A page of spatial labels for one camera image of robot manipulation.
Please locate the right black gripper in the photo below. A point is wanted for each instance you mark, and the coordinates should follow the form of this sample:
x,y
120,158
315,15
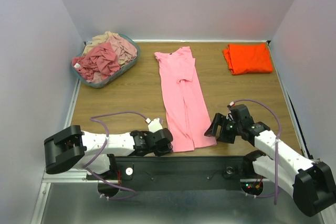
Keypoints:
x,y
222,128

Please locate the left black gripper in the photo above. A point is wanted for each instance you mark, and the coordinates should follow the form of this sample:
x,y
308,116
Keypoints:
x,y
166,149

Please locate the light pink t shirt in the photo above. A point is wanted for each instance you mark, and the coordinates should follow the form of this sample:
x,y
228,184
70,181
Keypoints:
x,y
186,112

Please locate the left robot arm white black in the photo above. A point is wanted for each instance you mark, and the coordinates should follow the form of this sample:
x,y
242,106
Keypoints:
x,y
82,150

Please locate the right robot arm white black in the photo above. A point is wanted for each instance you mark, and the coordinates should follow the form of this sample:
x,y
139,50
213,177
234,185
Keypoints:
x,y
310,184

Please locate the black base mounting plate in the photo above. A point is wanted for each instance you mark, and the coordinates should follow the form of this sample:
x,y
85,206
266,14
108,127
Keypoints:
x,y
183,173

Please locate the folded orange t shirt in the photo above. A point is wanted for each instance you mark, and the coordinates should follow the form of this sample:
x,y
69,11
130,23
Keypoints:
x,y
246,59

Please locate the pale pink crumpled shirt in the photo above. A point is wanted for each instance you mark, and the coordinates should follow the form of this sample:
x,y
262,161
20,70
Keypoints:
x,y
124,50

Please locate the dark pink crumpled shirt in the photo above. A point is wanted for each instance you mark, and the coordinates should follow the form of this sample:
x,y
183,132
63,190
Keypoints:
x,y
98,64

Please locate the grey laundry basket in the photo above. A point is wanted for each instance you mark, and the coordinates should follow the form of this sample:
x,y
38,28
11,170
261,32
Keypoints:
x,y
115,75

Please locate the beige crumpled shirt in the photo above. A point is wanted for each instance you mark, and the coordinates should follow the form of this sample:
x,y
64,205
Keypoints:
x,y
99,39

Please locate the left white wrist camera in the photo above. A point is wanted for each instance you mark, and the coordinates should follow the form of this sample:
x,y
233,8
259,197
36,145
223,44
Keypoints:
x,y
154,125

